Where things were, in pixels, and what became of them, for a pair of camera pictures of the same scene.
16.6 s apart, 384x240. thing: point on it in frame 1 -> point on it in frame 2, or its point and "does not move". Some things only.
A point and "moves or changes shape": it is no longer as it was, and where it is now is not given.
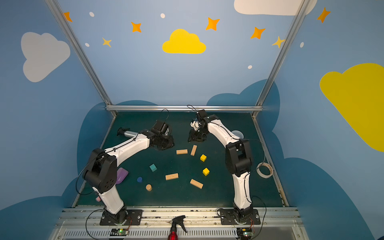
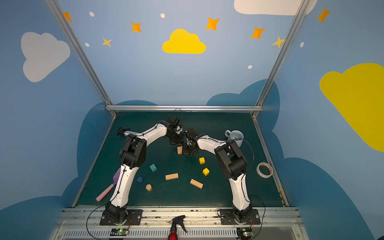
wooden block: [182, 151] moves or changes shape
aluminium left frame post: [82, 55] does not move
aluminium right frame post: [297, 18] does not move
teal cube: [153, 167] does not move
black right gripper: [197, 135] -> [189, 146]
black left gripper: [165, 142] -> [176, 139]
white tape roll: [264, 164] does not move
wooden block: [171, 176] does not move
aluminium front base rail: [282, 223] does not move
